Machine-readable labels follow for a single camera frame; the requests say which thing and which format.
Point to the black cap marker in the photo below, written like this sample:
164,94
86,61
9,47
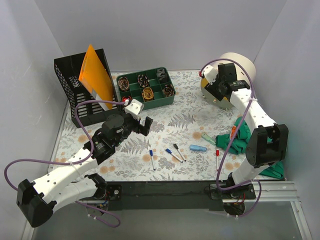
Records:
179,151

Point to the light green clear highlighter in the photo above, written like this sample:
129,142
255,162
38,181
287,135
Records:
207,138

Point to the black mesh file holder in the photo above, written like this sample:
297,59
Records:
67,70

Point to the aluminium frame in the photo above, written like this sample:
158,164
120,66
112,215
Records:
275,214

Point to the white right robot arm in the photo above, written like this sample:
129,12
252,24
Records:
268,140

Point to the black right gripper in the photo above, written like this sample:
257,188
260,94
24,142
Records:
215,88

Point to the blue cap marker left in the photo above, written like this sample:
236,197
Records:
152,159

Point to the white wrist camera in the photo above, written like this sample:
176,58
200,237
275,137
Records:
208,76
134,108

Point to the orange plastic folder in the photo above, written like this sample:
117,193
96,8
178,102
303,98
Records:
94,77

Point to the floral table mat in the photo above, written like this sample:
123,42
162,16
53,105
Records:
181,123

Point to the red cap marker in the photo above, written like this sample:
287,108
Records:
217,155

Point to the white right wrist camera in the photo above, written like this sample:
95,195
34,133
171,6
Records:
208,76

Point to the green cloth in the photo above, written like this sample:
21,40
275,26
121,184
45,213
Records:
239,146

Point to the blue cap marker middle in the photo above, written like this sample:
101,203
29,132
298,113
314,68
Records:
173,155

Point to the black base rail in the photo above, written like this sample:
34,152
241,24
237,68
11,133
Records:
172,195

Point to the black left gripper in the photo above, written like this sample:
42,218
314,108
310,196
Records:
138,125

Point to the blue highlighter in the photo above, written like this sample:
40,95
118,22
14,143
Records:
197,148

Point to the green compartment tray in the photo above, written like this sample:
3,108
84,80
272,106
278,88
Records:
152,87

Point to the blue cap marker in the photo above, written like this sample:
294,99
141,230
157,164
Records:
152,159
173,155

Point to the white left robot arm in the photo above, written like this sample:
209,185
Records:
40,198

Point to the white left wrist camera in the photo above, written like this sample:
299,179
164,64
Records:
134,108

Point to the cream cylindrical drawer box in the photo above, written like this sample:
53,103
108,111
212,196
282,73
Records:
239,61

